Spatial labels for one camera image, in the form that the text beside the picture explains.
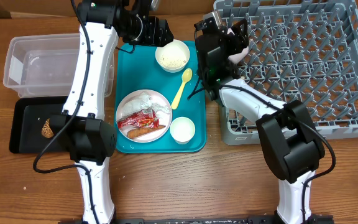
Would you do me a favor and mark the pink bowl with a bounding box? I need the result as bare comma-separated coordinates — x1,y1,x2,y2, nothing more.
227,26,249,64

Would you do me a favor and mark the white bowl with rice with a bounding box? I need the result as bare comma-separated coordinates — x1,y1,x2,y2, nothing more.
155,39,190,73

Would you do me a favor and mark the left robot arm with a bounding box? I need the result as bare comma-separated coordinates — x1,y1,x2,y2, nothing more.
33,0,173,223

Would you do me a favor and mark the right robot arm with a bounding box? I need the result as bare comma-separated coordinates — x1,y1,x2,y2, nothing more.
195,11,336,223

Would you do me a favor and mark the yellow plastic spoon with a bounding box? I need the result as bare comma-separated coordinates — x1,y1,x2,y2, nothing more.
171,68,193,110

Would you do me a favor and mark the teal plastic tray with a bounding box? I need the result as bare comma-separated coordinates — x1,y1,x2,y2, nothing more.
115,41,207,154

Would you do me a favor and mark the crumpled white tissue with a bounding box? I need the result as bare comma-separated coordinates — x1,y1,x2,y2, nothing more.
121,92,170,117

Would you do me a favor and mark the small white cup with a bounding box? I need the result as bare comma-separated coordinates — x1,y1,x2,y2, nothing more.
170,117,195,144

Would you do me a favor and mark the red snack wrapper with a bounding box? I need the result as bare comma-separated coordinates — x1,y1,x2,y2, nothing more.
117,109,159,129

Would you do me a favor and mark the grey dish rack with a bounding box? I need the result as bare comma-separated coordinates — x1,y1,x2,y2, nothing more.
214,0,358,139

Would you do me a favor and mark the clear plastic bin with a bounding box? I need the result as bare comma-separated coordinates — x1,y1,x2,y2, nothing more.
2,33,115,99

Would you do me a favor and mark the brown sausage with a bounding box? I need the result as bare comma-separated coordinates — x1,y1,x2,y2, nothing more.
127,125,165,139

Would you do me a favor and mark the black tray bin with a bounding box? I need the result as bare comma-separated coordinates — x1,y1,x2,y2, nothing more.
9,96,67,154

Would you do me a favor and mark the brown food scrap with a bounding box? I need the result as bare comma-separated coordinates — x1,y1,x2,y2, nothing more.
42,118,54,139

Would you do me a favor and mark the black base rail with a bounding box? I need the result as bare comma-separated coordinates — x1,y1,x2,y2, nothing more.
58,215,335,224

